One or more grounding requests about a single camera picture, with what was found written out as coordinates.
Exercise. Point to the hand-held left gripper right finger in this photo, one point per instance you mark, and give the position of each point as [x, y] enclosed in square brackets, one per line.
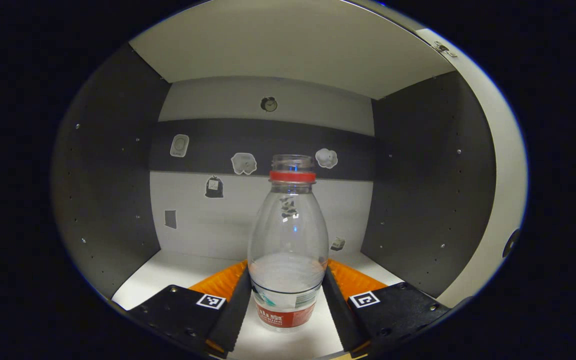
[340, 315]

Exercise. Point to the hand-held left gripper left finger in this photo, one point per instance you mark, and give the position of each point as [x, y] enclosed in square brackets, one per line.
[235, 315]

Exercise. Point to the clear plastic bottle red label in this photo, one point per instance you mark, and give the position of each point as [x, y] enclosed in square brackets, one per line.
[288, 235]

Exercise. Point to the white cabinet shelf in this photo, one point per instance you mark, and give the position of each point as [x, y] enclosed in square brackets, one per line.
[293, 45]
[168, 280]

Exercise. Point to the white and grey cabinet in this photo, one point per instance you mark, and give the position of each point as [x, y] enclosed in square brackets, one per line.
[208, 235]

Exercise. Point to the metal door hinge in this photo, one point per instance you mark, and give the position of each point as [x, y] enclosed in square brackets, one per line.
[443, 48]

